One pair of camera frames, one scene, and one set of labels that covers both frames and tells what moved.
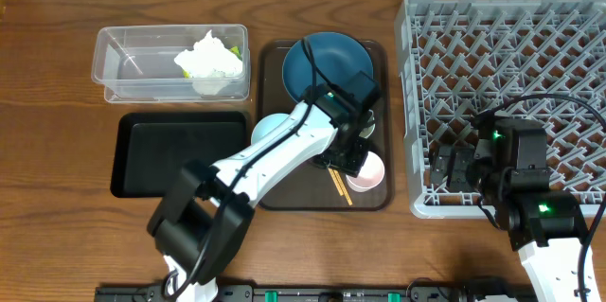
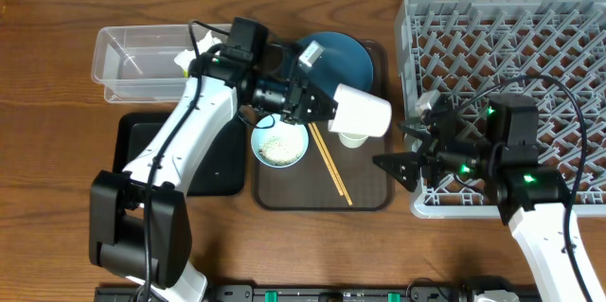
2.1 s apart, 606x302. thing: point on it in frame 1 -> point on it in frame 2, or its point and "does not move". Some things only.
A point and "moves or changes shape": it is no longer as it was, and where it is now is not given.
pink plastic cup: x=369 y=175 moves or changes shape
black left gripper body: x=347 y=159 -> x=294 y=101
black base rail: x=160 y=293 does not move
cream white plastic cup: x=367 y=132 moves or changes shape
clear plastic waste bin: x=135 y=63 does not move
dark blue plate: x=339 y=57 does not move
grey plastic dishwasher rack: x=536 y=53 does not move
